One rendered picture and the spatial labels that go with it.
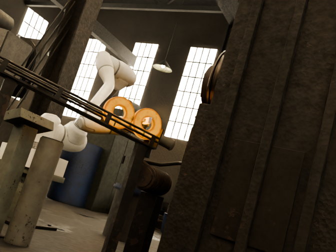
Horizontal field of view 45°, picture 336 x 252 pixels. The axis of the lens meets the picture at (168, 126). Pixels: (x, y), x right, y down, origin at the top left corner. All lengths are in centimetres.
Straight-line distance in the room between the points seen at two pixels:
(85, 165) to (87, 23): 191
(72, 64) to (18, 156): 325
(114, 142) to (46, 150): 387
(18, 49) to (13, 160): 561
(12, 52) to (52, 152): 560
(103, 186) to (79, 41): 204
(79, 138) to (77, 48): 260
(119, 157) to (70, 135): 322
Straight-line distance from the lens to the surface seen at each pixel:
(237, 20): 204
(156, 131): 199
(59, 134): 283
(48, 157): 202
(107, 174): 588
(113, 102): 191
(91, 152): 575
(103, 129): 219
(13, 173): 214
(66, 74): 522
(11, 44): 752
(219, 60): 229
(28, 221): 204
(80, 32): 537
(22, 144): 213
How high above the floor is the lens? 38
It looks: 11 degrees up
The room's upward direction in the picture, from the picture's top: 17 degrees clockwise
